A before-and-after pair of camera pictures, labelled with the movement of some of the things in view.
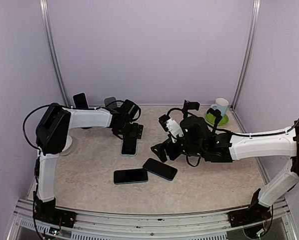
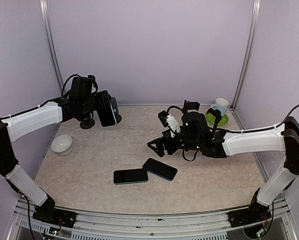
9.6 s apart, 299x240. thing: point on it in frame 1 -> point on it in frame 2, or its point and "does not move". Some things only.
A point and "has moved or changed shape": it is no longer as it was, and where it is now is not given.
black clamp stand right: (217, 114) does not move
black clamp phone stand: (189, 105) does not move
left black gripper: (133, 134) -> (104, 101)
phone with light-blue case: (129, 147) has moved or changed shape
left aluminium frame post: (45, 13) does not move
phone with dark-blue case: (160, 169) does not move
